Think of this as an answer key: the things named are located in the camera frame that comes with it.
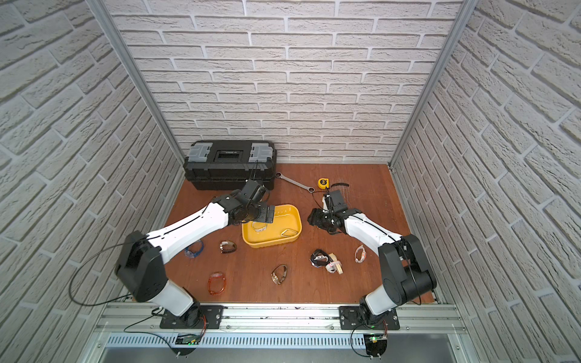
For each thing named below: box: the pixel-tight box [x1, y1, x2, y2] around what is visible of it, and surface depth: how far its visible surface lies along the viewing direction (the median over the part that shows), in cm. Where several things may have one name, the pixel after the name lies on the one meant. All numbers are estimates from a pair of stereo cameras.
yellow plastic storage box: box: [241, 204, 302, 249], surface depth 94 cm
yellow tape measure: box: [317, 177, 330, 190], surface depth 112 cm
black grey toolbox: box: [183, 139, 277, 191], surface depth 100 cm
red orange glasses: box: [207, 271, 227, 296], surface depth 82 cm
